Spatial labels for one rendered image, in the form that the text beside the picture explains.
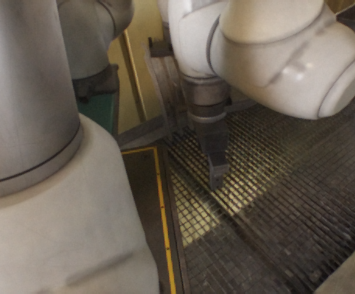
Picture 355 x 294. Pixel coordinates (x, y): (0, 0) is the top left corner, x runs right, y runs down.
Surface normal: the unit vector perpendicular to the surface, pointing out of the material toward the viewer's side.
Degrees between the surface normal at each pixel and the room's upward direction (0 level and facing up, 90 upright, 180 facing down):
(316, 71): 65
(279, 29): 54
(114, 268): 39
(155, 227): 0
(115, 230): 76
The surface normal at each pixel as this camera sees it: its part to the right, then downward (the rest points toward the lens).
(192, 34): -0.78, 0.34
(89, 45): 0.65, 0.44
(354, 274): -0.10, -0.75
